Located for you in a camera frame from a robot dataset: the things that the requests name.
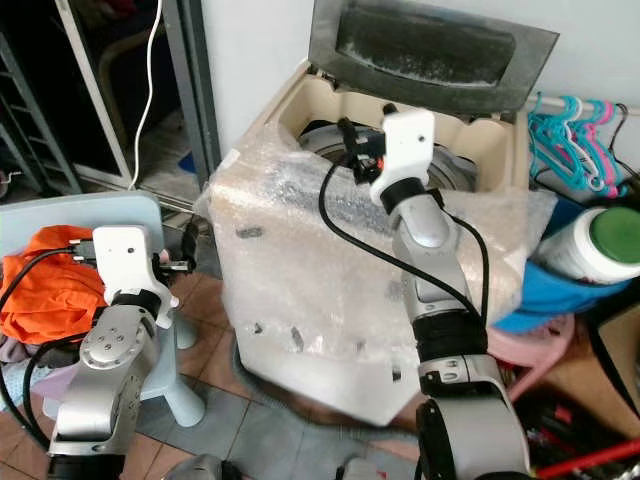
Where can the grey door frame post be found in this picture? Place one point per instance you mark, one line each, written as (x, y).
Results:
(192, 90)

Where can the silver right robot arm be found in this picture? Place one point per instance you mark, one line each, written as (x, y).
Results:
(455, 360)

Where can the beige top-load washing machine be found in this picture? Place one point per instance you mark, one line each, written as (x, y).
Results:
(490, 140)

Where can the grey metal shelf rack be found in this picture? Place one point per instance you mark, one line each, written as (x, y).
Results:
(40, 110)

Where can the pink plastic basin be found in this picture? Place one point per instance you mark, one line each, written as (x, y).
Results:
(530, 355)

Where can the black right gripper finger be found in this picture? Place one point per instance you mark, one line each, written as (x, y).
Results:
(348, 138)

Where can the brown cardboard box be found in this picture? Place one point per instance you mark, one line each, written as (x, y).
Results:
(618, 370)

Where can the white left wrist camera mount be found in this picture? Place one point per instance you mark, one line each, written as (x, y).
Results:
(128, 262)

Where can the light blue plastic stool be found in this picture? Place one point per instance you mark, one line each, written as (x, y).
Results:
(60, 212)

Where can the red stick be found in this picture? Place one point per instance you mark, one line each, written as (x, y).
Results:
(590, 458)

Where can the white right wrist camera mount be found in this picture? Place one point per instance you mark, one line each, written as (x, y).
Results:
(402, 145)

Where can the orange garment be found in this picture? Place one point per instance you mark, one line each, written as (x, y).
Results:
(45, 290)

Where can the teal and pink clothes hangers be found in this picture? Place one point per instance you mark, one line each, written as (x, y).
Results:
(575, 145)

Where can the grey robot foot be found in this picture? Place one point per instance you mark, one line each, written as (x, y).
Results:
(212, 469)

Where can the white jar with green lid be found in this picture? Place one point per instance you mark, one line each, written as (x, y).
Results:
(585, 250)

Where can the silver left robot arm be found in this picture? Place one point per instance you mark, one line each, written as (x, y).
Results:
(95, 390)

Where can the grey washing machine lid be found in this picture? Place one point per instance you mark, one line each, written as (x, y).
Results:
(430, 45)

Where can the pink laundry basket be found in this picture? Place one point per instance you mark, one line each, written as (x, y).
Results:
(25, 365)

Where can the clear bubble wrap cover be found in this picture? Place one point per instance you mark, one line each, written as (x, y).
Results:
(300, 270)

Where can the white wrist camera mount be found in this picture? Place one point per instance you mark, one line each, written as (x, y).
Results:
(128, 262)
(402, 145)

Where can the blue plastic basin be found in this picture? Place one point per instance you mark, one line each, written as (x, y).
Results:
(540, 295)

